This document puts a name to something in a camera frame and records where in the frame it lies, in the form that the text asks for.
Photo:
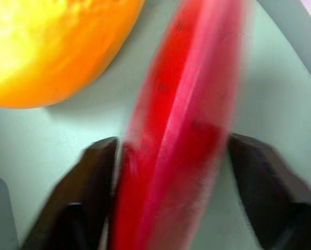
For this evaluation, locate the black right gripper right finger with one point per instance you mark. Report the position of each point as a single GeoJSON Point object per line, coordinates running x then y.
{"type": "Point", "coordinates": [270, 192]}

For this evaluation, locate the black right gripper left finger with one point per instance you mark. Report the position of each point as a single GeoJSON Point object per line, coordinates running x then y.
{"type": "Point", "coordinates": [77, 192]}

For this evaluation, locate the red chili pepper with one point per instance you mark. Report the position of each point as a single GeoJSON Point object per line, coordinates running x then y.
{"type": "Point", "coordinates": [176, 135]}

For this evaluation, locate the pale green plate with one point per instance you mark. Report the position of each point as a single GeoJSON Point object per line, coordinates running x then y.
{"type": "Point", "coordinates": [275, 109]}

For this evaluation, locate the yellow orange fruit toy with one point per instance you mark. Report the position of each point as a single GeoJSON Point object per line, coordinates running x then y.
{"type": "Point", "coordinates": [48, 49]}

